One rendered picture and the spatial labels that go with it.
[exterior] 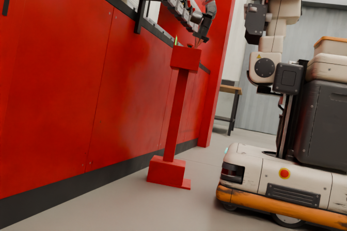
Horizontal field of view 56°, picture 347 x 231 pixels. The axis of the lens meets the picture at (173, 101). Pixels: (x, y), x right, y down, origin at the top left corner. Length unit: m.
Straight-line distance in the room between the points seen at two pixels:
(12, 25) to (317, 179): 1.32
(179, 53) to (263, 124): 7.53
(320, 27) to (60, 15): 8.87
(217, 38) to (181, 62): 2.00
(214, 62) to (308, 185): 2.40
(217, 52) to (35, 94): 2.87
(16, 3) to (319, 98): 1.27
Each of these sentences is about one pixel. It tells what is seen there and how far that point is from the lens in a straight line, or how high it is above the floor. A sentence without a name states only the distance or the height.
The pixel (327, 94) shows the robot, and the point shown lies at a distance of 1.62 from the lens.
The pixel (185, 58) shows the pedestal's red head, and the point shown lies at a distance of 1.81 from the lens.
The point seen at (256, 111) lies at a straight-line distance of 9.21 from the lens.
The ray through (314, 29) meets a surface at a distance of 9.63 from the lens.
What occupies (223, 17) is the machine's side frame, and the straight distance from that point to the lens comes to 3.84.
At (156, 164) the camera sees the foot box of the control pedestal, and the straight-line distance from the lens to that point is 1.84.
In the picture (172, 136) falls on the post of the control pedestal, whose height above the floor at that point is 0.27.
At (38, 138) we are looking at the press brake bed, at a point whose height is 0.27.
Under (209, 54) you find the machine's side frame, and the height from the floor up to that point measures 1.06.
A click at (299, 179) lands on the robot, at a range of 1.58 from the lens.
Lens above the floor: 0.48
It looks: level
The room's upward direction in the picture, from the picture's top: 10 degrees clockwise
